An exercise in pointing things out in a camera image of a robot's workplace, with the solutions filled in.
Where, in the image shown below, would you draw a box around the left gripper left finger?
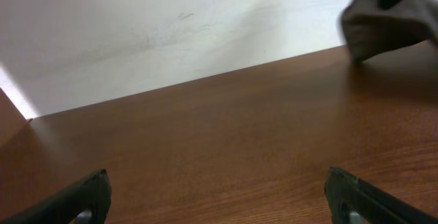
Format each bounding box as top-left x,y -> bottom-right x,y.
1,169 -> 112,224

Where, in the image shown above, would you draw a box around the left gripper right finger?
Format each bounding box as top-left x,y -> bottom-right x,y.
324,167 -> 437,224

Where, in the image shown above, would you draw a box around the grey shorts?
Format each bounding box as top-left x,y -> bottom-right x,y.
339,0 -> 437,64

